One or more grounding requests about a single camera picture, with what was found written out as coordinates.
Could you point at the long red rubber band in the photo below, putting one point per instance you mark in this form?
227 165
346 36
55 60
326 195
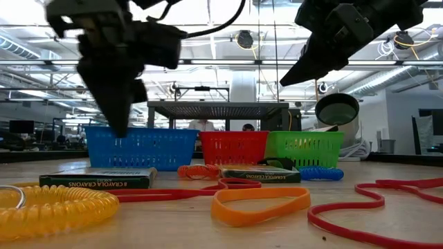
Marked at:
155 195
346 233

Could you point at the blue coil wristband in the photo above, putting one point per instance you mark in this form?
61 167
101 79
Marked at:
322 174

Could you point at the red orange coil wristband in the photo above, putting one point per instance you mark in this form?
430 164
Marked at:
199 172

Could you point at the silver ventilation duct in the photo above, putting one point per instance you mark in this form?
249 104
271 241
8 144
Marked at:
380 81
20 48

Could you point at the black rubber band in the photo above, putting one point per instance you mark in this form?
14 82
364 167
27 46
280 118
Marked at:
280 160

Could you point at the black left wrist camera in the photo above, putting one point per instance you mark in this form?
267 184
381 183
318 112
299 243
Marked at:
159 45

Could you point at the blue plastic basket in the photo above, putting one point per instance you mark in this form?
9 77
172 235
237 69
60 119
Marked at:
142 148

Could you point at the person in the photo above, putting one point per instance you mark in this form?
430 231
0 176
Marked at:
202 126
248 127

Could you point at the red plastic basket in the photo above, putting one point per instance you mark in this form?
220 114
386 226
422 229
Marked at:
233 147

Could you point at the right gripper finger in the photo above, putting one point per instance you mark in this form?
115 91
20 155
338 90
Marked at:
318 62

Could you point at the orange silicone wristband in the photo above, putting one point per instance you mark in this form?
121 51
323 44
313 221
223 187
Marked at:
259 216

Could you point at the green plastic basket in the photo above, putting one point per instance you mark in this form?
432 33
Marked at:
304 147

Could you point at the grey trash bin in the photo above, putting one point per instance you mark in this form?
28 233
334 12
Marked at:
387 146

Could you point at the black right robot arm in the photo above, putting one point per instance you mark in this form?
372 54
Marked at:
398 14

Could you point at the black background monitor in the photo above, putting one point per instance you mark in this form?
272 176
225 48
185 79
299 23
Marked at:
21 127

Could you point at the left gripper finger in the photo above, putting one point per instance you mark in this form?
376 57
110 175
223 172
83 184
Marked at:
114 100
140 91

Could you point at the grey perforated metal shelf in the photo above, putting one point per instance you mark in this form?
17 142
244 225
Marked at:
218 105

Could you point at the yellow battery packet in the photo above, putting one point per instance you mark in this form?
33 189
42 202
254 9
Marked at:
100 178
259 174

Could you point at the yellow coil wristband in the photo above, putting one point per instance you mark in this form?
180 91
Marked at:
69 207

